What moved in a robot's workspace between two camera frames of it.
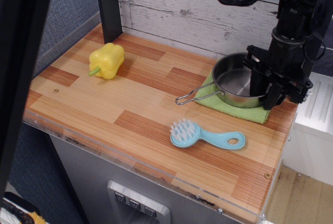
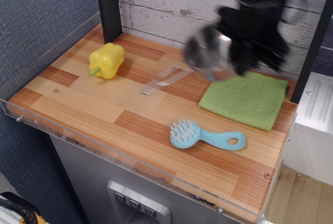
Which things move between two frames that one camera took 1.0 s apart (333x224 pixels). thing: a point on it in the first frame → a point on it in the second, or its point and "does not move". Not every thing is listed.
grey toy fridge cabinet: [111, 190] does not move
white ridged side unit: [309, 149] does not move
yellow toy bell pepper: [106, 61] does not move
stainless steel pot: [231, 77] → [207, 51]
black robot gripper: [281, 66] → [254, 37]
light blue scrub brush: [185, 133] does not move
